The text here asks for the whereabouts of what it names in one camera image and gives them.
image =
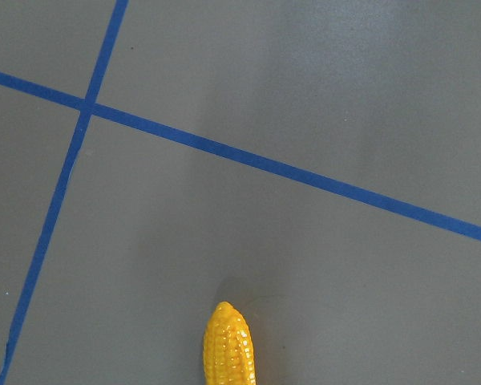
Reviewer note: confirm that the yellow plastic corn cob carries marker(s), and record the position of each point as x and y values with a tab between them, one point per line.
228	352

